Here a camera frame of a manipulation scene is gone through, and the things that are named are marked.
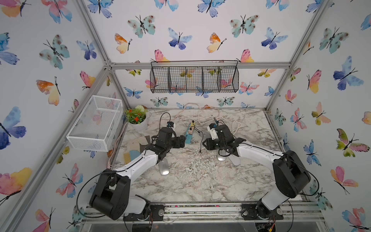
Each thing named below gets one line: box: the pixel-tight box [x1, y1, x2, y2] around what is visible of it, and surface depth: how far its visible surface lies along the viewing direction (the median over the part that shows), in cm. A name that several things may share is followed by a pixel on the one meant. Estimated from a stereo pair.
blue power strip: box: [185, 122, 195, 145], surface depth 103 cm
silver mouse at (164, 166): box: [158, 157, 170, 176], surface depth 91 cm
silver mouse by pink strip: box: [217, 153, 227, 162], surface depth 95 cm
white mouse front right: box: [228, 154, 242, 166], surface depth 93 cm
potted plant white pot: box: [124, 104, 149, 132], surface depth 100 cm
